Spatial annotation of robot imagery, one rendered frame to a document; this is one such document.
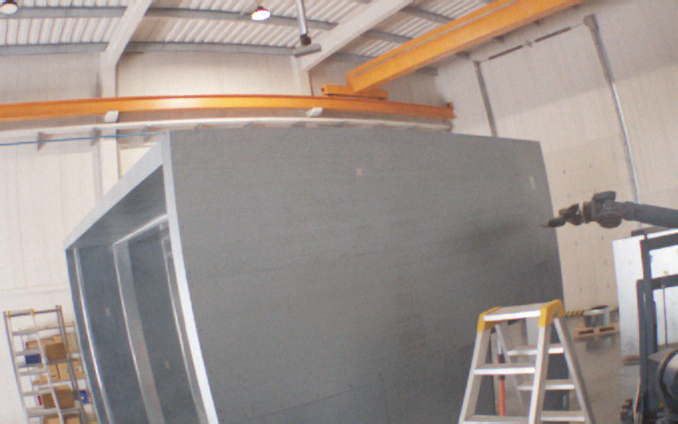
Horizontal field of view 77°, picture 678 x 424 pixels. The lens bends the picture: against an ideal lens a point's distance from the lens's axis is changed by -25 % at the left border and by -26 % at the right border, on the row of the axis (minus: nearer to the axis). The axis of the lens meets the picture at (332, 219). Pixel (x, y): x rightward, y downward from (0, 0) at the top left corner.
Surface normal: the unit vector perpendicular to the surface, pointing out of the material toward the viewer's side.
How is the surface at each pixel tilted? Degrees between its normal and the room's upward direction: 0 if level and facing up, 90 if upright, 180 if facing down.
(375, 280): 90
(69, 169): 90
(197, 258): 90
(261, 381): 90
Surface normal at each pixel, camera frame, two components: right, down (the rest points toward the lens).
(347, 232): 0.59, -0.15
